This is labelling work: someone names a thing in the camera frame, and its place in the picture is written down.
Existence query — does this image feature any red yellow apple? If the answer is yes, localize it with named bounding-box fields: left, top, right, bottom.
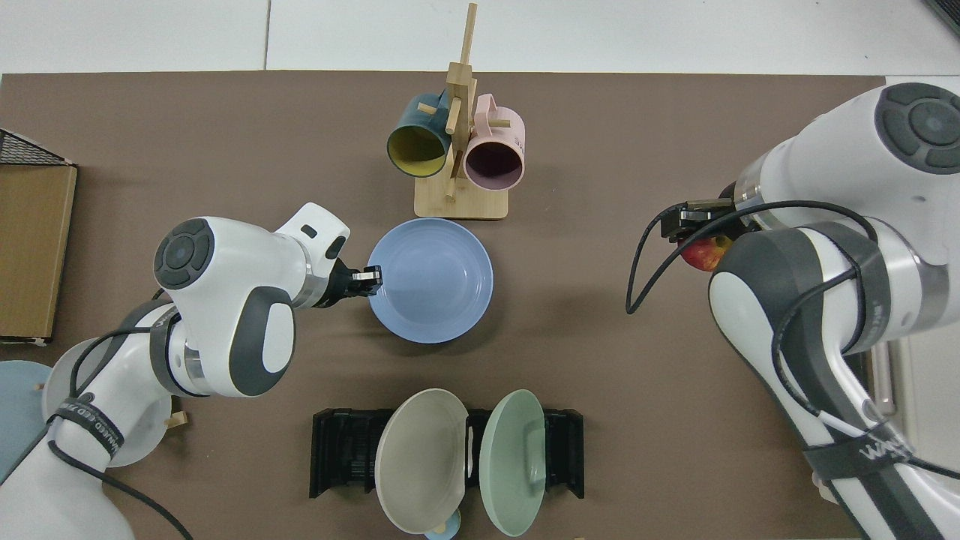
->
left=679, top=234, right=732, bottom=272

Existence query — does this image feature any black dish rack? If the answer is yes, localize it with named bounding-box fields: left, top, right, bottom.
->
left=310, top=408, right=585, bottom=500

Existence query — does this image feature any beige plate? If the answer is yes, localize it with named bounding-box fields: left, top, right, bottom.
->
left=374, top=388, right=471, bottom=535

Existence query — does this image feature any wooden plate rack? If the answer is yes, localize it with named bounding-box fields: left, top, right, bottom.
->
left=34, top=381, right=188, bottom=430

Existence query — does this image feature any pale green plate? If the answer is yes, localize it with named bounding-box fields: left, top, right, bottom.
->
left=480, top=389, right=547, bottom=538

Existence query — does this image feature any grey plate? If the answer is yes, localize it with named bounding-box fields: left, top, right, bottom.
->
left=41, top=360, right=173, bottom=470

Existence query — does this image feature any light blue plate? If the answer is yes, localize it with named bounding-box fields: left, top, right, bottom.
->
left=0, top=360, right=53, bottom=481

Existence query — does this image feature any wooden cup stand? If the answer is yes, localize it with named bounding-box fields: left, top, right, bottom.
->
left=413, top=2, right=509, bottom=221

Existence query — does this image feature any dark teal cup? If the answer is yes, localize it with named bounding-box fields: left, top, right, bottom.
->
left=386, top=90, right=453, bottom=179

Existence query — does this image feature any pink cup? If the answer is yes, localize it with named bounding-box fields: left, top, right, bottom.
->
left=463, top=93, right=526, bottom=190

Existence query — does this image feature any brown table cloth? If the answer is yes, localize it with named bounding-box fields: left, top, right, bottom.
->
left=0, top=71, right=908, bottom=540

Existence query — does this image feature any small blue round thing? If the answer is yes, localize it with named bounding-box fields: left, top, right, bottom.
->
left=424, top=508, right=462, bottom=540

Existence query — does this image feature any pale toaster oven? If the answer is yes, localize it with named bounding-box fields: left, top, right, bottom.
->
left=855, top=330, right=960, bottom=470

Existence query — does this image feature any dark grey panel corner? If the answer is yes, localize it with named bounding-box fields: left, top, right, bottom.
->
left=926, top=0, right=960, bottom=38

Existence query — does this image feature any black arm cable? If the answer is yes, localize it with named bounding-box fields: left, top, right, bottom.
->
left=45, top=289, right=196, bottom=540
left=625, top=199, right=960, bottom=481

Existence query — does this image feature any wire basket with wooden floor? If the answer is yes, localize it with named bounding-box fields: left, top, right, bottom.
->
left=0, top=127, right=78, bottom=346

